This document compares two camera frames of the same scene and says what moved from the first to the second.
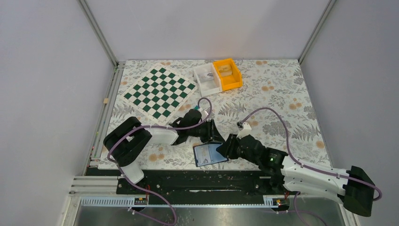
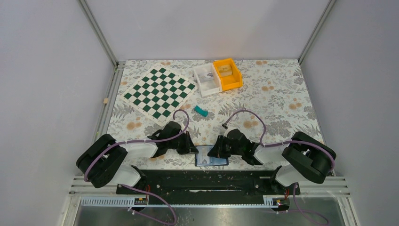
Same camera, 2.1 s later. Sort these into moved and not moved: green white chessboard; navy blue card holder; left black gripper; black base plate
Moved: left black gripper
Not moved: navy blue card holder; green white chessboard; black base plate
